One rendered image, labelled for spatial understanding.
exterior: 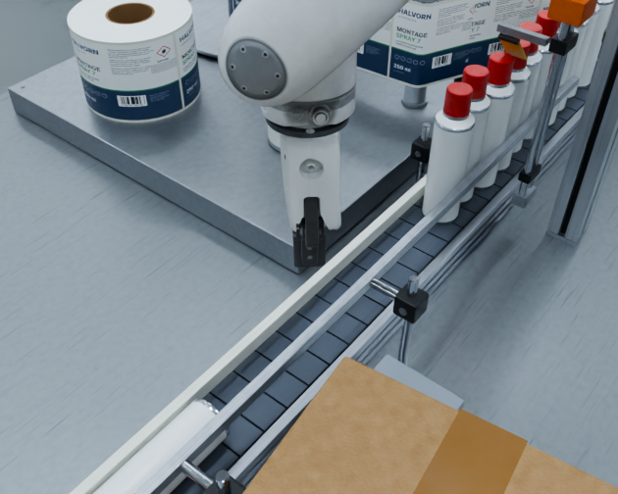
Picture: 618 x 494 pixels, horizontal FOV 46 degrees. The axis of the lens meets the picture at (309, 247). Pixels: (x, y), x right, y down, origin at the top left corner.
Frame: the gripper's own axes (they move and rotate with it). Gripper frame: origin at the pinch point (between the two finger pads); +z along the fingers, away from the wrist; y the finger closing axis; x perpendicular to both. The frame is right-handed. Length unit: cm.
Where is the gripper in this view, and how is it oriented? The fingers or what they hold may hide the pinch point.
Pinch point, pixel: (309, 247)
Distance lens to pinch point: 74.3
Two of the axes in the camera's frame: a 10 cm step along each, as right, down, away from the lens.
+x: -10.0, 0.5, -0.5
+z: 0.1, 7.8, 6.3
